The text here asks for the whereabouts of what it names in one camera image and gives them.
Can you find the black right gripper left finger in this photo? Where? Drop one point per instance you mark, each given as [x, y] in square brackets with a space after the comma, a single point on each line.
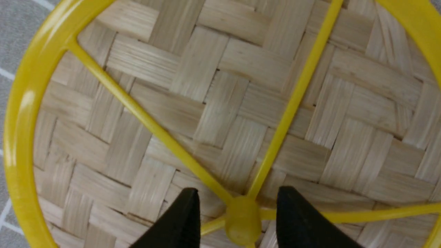
[178, 227]

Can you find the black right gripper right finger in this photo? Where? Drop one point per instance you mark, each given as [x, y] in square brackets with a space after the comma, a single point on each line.
[300, 225]

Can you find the yellow bamboo steamer lid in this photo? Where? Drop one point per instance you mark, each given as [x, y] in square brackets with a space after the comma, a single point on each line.
[118, 105]

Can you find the grey checkered tablecloth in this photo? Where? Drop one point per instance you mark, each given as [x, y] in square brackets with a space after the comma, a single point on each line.
[19, 21]

